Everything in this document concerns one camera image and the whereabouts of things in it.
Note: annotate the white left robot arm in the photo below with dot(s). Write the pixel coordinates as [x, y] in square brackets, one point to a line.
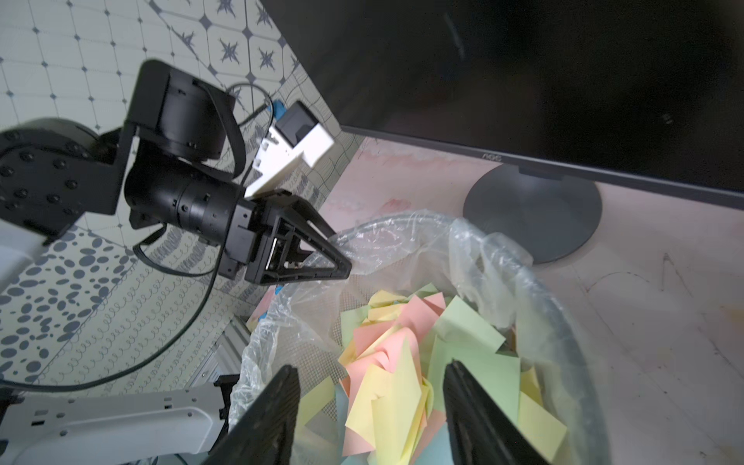
[53, 171]

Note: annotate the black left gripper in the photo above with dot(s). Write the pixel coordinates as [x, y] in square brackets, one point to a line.
[165, 190]

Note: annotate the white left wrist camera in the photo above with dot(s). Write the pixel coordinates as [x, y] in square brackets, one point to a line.
[297, 137]

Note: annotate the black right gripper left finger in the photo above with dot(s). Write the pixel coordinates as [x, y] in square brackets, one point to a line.
[265, 433]

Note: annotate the pile of discarded sticky notes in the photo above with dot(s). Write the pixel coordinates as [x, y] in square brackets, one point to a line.
[446, 329]

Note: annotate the black monitor with grey stand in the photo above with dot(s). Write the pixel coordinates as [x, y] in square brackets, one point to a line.
[642, 94]

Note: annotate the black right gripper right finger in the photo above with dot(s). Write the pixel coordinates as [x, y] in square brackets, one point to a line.
[479, 431]

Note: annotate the yellow sticky note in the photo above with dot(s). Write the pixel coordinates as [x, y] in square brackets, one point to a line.
[389, 402]

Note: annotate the mesh bin with plastic liner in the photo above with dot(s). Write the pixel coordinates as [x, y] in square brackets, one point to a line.
[402, 254]

